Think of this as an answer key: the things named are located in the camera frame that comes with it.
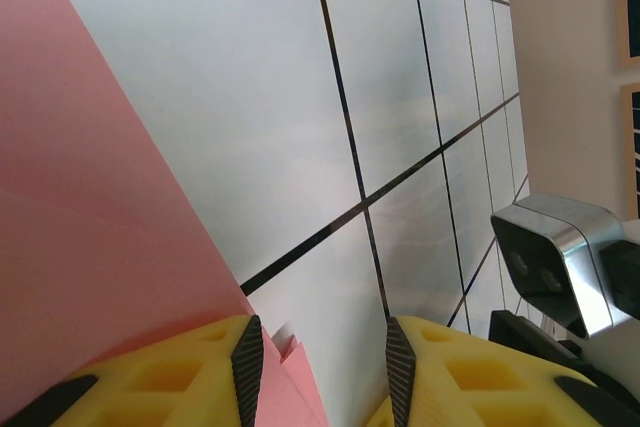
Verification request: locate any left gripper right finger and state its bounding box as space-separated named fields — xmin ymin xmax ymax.
xmin=366 ymin=315 xmax=640 ymax=427

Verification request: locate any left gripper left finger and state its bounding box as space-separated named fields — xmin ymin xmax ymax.
xmin=0 ymin=314 xmax=265 ymax=427

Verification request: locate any pink cloth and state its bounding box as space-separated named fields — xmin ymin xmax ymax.
xmin=0 ymin=0 xmax=329 ymax=427

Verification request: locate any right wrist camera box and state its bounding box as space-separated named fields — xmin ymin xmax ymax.
xmin=489 ymin=191 xmax=625 ymax=341

